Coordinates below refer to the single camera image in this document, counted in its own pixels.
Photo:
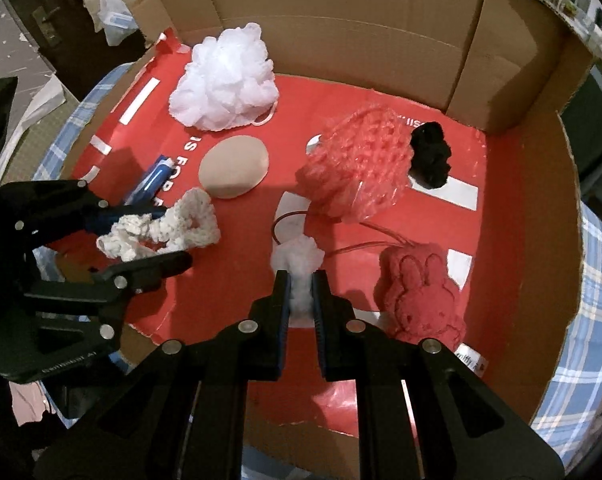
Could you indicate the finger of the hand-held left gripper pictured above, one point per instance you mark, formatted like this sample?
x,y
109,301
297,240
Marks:
x,y
101,217
151,267

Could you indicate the clear plastic bag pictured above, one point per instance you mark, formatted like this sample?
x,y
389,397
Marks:
x,y
115,17

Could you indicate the black scrunchie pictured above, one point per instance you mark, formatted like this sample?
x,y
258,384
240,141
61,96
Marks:
x,y
431,157

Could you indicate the beige round pad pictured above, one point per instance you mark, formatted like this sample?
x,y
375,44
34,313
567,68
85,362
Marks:
x,y
233,167

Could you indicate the white crochet scrunchie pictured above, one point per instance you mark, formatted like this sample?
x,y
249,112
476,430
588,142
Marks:
x,y
173,225

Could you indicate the red bunny plush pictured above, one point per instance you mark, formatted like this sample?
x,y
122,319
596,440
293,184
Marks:
x,y
421,295

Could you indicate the white mesh bath pouf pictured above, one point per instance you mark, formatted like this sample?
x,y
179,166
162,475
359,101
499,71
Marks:
x,y
223,80

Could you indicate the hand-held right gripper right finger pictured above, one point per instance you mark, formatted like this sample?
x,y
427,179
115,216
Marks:
x,y
318,322

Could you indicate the cardboard box with red lining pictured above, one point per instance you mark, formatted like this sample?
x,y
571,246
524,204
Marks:
x,y
331,25

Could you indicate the blue and white tube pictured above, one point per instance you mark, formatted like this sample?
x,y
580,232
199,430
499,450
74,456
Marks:
x,y
151,180

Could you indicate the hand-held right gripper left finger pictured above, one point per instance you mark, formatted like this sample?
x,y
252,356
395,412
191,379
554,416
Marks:
x,y
282,322

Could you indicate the blue plaid tablecloth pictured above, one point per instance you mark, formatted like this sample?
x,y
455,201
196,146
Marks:
x,y
593,270

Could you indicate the red crochet piece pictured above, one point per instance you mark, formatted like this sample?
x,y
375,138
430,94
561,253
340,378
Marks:
x,y
356,165

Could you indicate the dark brown door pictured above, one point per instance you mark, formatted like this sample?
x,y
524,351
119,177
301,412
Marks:
x,y
76,72

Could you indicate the small white fluffy pompom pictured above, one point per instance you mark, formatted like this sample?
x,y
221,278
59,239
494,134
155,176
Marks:
x,y
298,260

